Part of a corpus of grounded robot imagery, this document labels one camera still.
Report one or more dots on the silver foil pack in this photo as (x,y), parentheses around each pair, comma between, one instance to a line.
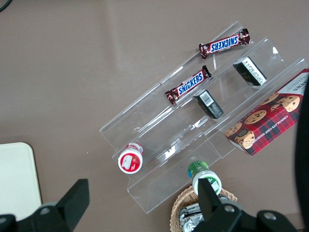
(190,224)
(190,210)

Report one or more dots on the green yogurt cup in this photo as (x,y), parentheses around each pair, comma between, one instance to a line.
(196,170)

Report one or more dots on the beige plastic tray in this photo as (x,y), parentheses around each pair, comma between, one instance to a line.
(17,181)

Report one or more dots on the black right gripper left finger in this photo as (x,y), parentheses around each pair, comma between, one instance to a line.
(70,207)

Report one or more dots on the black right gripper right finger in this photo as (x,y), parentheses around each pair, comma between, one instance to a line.
(212,212)

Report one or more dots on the light oval wicker basket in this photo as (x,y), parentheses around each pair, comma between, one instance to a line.
(179,205)

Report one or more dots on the brown Snickers bar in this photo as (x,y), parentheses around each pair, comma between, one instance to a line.
(188,85)
(224,44)

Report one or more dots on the small black box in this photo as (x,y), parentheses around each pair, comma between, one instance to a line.
(249,71)
(208,104)

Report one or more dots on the clear acrylic step display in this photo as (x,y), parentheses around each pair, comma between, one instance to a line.
(157,125)

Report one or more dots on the red tartan cookie box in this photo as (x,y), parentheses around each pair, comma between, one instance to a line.
(265,125)

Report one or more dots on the red strawberry yogurt cup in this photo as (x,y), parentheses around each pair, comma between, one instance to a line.
(130,160)

